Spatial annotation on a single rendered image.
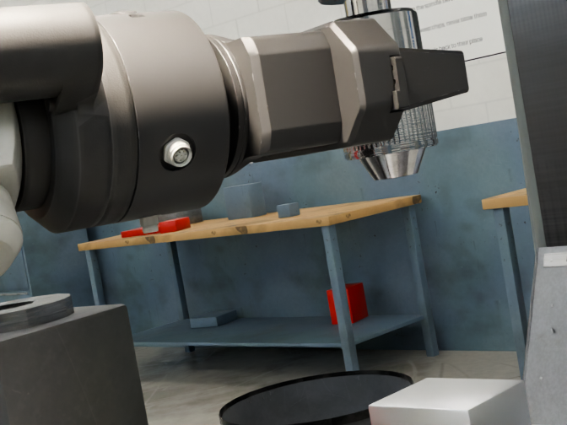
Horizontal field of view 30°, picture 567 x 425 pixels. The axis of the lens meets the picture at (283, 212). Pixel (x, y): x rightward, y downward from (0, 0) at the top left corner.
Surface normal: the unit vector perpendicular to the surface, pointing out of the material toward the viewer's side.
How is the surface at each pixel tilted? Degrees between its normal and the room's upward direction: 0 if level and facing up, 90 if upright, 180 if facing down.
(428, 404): 0
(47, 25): 68
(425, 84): 90
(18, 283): 90
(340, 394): 86
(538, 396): 63
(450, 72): 90
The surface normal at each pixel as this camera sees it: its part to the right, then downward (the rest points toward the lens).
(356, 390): -0.44, 0.06
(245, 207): -0.73, 0.16
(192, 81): 0.47, -0.23
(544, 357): -0.66, -0.30
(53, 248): 0.70, -0.08
